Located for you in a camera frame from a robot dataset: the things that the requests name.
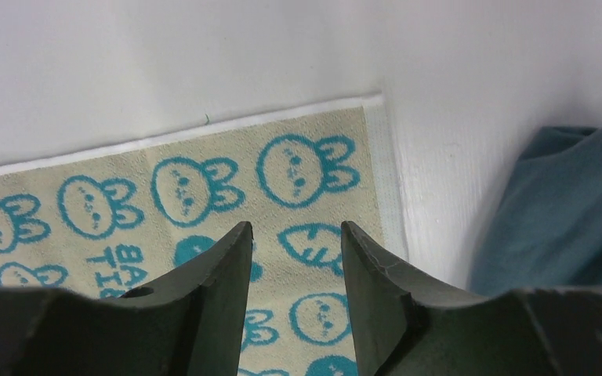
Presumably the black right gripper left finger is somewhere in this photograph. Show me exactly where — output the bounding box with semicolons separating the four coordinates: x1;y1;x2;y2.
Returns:
0;222;253;375

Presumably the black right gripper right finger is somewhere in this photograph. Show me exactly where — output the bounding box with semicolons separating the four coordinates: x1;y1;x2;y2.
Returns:
341;221;602;375

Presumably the teal bunny pattern towel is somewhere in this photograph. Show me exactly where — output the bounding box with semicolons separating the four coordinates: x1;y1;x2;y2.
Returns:
0;96;406;375

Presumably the dark teal cloth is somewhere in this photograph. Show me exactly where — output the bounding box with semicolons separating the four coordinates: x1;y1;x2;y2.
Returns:
468;126;602;296

